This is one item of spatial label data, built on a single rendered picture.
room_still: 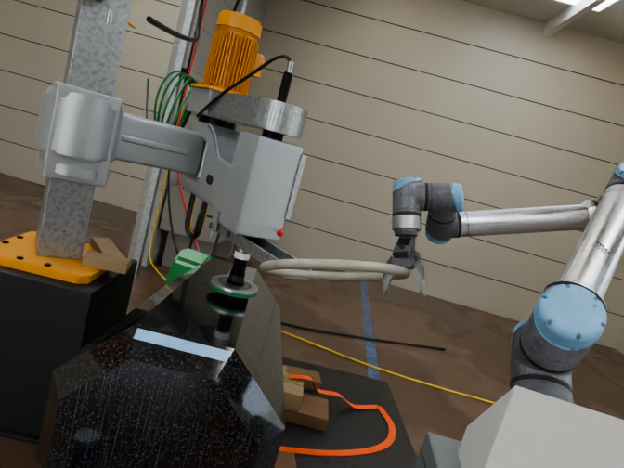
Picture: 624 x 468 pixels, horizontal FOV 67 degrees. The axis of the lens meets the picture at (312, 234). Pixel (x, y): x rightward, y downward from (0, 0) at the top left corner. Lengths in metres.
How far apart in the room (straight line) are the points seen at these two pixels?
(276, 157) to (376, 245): 5.10
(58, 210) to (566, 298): 2.05
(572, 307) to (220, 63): 1.97
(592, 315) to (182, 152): 1.94
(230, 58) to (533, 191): 5.49
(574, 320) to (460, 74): 6.04
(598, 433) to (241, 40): 2.18
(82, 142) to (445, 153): 5.46
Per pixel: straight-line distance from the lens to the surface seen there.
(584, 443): 1.34
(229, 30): 2.63
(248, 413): 1.73
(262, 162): 1.96
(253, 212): 1.99
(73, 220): 2.46
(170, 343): 1.71
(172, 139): 2.50
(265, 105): 1.98
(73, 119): 2.31
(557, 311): 1.27
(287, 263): 1.37
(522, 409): 1.27
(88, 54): 2.38
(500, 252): 7.30
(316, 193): 6.89
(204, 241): 4.93
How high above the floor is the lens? 1.57
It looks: 10 degrees down
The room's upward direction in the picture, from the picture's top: 16 degrees clockwise
